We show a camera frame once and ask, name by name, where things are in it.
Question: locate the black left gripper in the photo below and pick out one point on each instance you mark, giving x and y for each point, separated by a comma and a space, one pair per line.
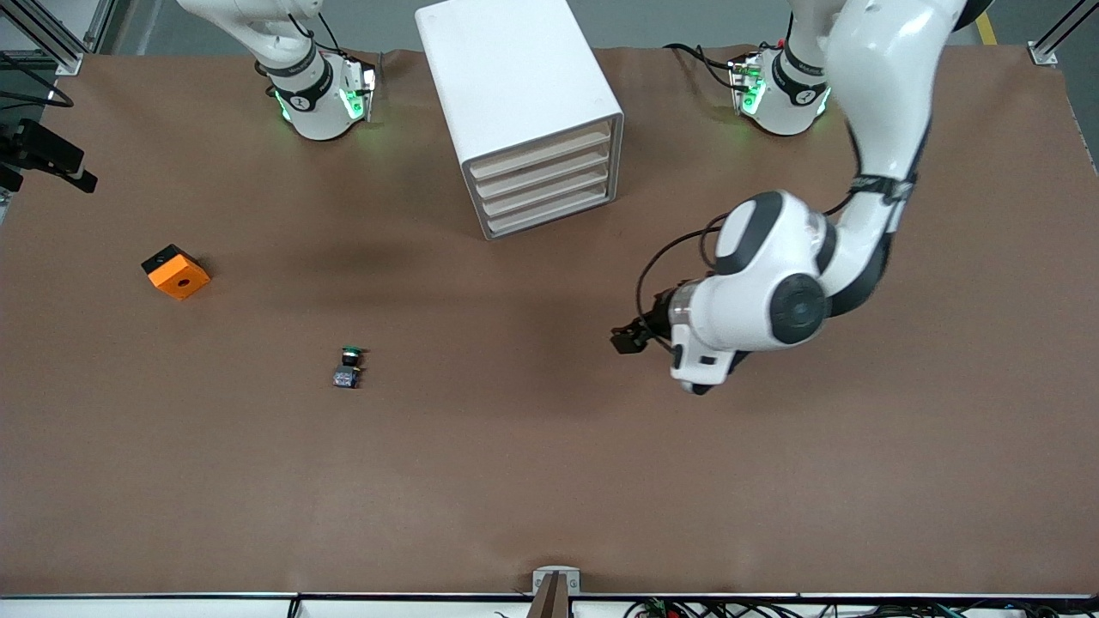
658, 321

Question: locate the white cabinet drawer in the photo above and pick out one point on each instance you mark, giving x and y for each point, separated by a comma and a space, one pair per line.
541, 170

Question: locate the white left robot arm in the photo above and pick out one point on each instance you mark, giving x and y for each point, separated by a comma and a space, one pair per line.
884, 77

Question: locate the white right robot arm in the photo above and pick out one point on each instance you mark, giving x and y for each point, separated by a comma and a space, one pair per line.
313, 103

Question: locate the white four-drawer cabinet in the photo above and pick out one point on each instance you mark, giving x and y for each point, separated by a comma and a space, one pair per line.
506, 77

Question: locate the green push button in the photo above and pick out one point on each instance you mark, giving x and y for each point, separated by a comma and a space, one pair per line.
347, 375

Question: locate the brown table cover sheet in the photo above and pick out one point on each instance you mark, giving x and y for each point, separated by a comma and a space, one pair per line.
515, 472

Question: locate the silver base connector plate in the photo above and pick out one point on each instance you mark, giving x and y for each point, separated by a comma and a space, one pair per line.
365, 86
743, 81

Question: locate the orange block with black side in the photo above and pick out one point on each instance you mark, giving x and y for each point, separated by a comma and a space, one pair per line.
180, 279

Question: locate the silver table edge bracket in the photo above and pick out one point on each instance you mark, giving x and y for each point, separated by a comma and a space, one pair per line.
541, 579

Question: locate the aluminium frame post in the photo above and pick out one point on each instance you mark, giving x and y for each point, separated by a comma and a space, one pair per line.
67, 62
1043, 53

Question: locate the white table edge rail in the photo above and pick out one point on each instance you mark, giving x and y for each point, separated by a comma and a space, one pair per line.
172, 608

